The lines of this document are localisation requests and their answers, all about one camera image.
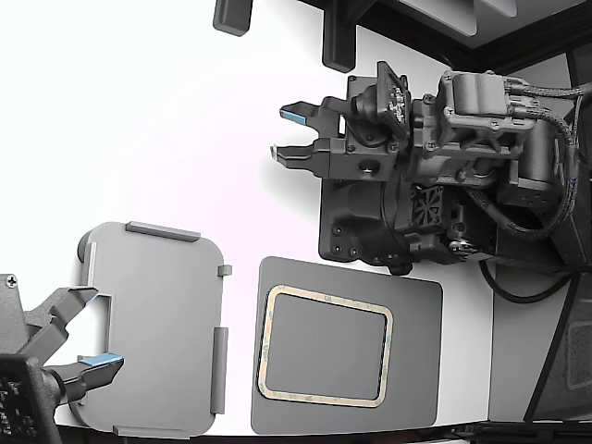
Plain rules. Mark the dark grey frame tray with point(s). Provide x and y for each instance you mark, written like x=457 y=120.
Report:
x=407 y=370

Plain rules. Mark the short dark grey bracket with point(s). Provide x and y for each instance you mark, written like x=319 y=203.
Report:
x=231 y=16

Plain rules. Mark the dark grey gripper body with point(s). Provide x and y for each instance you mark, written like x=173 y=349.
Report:
x=361 y=162

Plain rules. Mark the small light grey panel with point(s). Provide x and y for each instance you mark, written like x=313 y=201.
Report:
x=499 y=5

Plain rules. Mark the black enclosure frame rail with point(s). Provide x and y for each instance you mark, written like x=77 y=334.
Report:
x=509 y=51

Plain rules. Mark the large light grey panel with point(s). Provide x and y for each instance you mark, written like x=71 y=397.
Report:
x=439 y=14

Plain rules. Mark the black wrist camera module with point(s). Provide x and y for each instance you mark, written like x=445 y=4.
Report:
x=379 y=102

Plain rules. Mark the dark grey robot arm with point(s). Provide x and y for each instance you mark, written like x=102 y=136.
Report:
x=361 y=217

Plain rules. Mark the black camera board bracket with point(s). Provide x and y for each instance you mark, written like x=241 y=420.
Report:
x=18 y=402

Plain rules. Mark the beige rectangular adhesive frame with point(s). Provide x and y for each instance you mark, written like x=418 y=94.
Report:
x=324 y=300

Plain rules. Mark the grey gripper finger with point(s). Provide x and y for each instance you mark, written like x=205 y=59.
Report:
x=97 y=370
x=55 y=319

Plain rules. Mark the light grey holder plate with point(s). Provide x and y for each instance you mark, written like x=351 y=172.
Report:
x=162 y=324

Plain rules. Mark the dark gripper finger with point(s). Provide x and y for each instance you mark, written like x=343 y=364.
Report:
x=330 y=115
x=300 y=157

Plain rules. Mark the long dark grey bracket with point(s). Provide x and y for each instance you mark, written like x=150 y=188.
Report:
x=340 y=37

